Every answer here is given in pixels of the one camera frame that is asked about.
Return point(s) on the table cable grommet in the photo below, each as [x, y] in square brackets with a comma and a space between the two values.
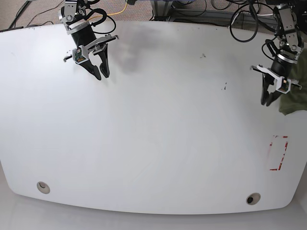
[253, 198]
[43, 187]

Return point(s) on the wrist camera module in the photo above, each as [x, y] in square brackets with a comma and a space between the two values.
[80, 55]
[283, 85]

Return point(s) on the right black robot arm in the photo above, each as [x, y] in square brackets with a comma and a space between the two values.
[91, 53]

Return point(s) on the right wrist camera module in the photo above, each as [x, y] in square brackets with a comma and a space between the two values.
[80, 55]

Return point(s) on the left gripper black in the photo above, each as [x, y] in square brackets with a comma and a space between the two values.
[281, 67]

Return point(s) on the olive green t-shirt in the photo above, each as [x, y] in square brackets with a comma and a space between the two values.
[296, 99]

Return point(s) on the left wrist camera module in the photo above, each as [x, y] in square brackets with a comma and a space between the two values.
[283, 85]

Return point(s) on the left table cable grommet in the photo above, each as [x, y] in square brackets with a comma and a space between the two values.
[43, 187]

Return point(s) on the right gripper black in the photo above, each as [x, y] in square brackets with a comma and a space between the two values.
[84, 35]

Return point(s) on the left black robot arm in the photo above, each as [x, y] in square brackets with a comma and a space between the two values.
[285, 48]

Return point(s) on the grey aluminium frame rail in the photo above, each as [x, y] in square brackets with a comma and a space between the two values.
[212, 12]

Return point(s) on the red tape rectangle marking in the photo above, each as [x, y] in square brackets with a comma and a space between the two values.
[277, 151]

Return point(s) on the right table cable grommet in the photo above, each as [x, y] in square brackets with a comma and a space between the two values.
[253, 198]

